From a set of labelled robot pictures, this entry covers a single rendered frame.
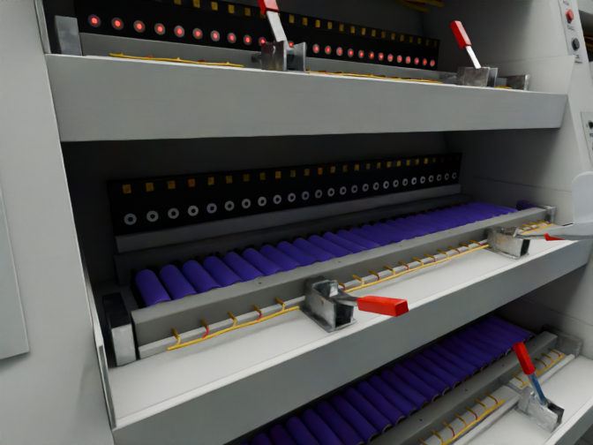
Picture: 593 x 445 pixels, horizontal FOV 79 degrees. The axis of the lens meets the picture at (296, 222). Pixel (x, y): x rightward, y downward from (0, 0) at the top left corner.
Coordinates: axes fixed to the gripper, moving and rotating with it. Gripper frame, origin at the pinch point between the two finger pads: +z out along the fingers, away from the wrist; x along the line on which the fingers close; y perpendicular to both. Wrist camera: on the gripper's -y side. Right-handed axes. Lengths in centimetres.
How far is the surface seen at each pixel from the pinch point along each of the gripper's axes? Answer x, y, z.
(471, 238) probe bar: 2.8, 2.1, 9.1
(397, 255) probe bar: 15.7, 2.6, 8.8
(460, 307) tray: 12.6, -3.7, 6.0
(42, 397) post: 45.1, 0.8, 4.6
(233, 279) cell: 32.0, 4.4, 11.7
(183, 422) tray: 39.1, -3.1, 5.7
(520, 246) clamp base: 1.0, -0.1, 4.9
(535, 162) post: -18.0, 10.5, 8.7
